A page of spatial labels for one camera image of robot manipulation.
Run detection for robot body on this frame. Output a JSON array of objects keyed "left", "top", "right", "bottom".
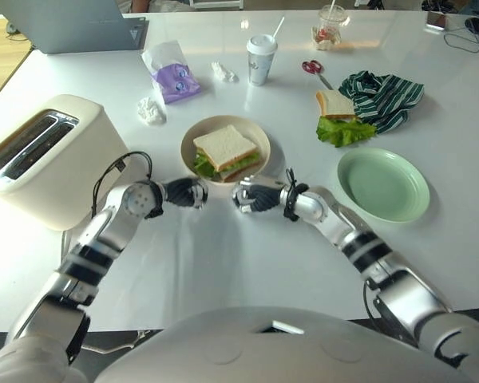
[{"left": 95, "top": 305, "right": 477, "bottom": 383}]

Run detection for purple tissue pack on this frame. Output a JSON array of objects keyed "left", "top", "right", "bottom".
[{"left": 141, "top": 41, "right": 203, "bottom": 105}]

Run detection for beige plate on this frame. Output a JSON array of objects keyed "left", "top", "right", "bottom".
[{"left": 179, "top": 114, "right": 272, "bottom": 184}]

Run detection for white paper cup with lid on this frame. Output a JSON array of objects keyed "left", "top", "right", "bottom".
[{"left": 245, "top": 34, "right": 279, "bottom": 87}]

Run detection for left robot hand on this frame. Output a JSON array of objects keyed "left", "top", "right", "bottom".
[{"left": 163, "top": 177, "right": 210, "bottom": 211}]

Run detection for clear plastic cup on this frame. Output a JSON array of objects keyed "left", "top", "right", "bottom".
[{"left": 311, "top": 0, "right": 350, "bottom": 52}]

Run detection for green plate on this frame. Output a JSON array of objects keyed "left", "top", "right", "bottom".
[{"left": 336, "top": 147, "right": 431, "bottom": 223}]

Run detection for grey laptop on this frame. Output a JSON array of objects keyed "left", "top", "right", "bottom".
[{"left": 0, "top": 0, "right": 150, "bottom": 55}]

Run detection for green striped cloth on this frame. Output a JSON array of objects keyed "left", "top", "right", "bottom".
[{"left": 338, "top": 69, "right": 426, "bottom": 135}]

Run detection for green lettuce leaf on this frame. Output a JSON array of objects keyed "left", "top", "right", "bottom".
[
  {"left": 315, "top": 115, "right": 378, "bottom": 149},
  {"left": 193, "top": 148, "right": 262, "bottom": 179}
]

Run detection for thin black mouse cable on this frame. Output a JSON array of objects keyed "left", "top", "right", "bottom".
[{"left": 442, "top": 23, "right": 479, "bottom": 53}]

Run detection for red handled scissors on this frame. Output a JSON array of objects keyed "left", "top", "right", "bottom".
[{"left": 301, "top": 59, "right": 335, "bottom": 91}]

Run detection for smartphone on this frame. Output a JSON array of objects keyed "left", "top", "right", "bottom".
[{"left": 424, "top": 10, "right": 450, "bottom": 32}]

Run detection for crumpled white tissue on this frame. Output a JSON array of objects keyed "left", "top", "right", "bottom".
[
  {"left": 136, "top": 95, "right": 169, "bottom": 127},
  {"left": 210, "top": 61, "right": 240, "bottom": 84}
]

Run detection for bread slice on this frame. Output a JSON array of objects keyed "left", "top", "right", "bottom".
[
  {"left": 315, "top": 89, "right": 361, "bottom": 120},
  {"left": 192, "top": 124, "right": 260, "bottom": 169},
  {"left": 216, "top": 160, "right": 261, "bottom": 184}
]

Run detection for cream toaster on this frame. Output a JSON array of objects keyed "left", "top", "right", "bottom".
[{"left": 0, "top": 93, "right": 131, "bottom": 232}]

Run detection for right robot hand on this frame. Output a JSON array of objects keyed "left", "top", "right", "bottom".
[{"left": 231, "top": 176, "right": 287, "bottom": 215}]

